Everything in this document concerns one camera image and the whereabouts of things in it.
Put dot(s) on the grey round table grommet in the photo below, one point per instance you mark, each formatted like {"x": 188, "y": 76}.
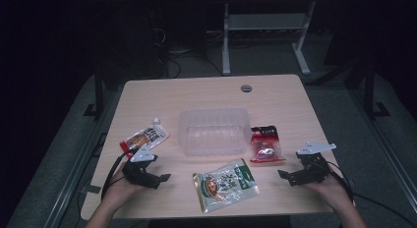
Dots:
{"x": 246, "y": 88}

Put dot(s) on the black metal stand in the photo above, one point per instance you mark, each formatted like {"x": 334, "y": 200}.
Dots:
{"x": 370, "y": 90}
{"x": 98, "y": 90}

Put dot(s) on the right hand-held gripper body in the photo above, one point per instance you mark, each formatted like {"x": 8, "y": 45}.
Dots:
{"x": 311, "y": 165}

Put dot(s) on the clear plastic container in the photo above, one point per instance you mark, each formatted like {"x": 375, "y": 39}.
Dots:
{"x": 213, "y": 131}

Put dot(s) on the person's right hand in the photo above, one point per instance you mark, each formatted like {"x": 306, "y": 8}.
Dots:
{"x": 329, "y": 188}

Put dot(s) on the green white snack packet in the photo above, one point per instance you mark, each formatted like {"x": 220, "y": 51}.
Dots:
{"x": 226, "y": 185}

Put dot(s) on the white metal table frame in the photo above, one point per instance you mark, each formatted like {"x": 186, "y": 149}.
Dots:
{"x": 265, "y": 21}

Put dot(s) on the person's left hand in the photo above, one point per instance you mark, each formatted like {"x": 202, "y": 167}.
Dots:
{"x": 121, "y": 190}

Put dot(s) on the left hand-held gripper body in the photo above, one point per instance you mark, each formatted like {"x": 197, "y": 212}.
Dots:
{"x": 143, "y": 154}

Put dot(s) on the grey tape strip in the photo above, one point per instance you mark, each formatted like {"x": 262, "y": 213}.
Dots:
{"x": 91, "y": 189}

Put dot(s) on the grey metal floor rail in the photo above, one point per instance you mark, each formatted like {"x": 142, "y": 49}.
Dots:
{"x": 387, "y": 149}
{"x": 75, "y": 165}

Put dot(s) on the white orange spouted pouch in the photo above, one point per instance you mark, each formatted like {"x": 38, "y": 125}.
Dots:
{"x": 146, "y": 138}

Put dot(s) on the red snack packet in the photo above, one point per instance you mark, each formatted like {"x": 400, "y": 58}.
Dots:
{"x": 266, "y": 146}

